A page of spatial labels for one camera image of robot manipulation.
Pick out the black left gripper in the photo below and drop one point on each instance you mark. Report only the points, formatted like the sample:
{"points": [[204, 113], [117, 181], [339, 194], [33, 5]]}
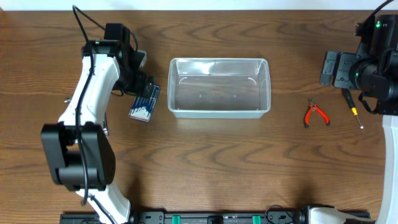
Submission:
{"points": [[148, 88]]}

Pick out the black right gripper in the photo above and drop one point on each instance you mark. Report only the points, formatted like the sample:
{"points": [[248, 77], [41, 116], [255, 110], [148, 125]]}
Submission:
{"points": [[342, 71]]}

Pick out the blue screwdriver set case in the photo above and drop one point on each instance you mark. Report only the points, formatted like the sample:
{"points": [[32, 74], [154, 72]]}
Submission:
{"points": [[143, 108]]}

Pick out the chrome ring wrench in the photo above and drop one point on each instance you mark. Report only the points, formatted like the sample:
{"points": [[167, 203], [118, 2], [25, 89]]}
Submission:
{"points": [[105, 126]]}

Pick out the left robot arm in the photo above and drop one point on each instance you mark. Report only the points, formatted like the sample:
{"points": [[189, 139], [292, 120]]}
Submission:
{"points": [[77, 149]]}

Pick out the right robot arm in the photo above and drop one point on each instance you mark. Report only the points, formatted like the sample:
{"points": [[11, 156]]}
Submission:
{"points": [[372, 70]]}

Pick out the clear plastic container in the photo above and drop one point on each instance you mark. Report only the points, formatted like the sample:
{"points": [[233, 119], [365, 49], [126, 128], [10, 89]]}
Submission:
{"points": [[219, 88]]}

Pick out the black yellow screwdriver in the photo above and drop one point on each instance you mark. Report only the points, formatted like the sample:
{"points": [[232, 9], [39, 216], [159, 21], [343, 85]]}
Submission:
{"points": [[349, 99]]}

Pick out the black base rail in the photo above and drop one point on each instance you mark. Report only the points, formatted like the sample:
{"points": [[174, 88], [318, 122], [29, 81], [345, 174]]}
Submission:
{"points": [[274, 215]]}

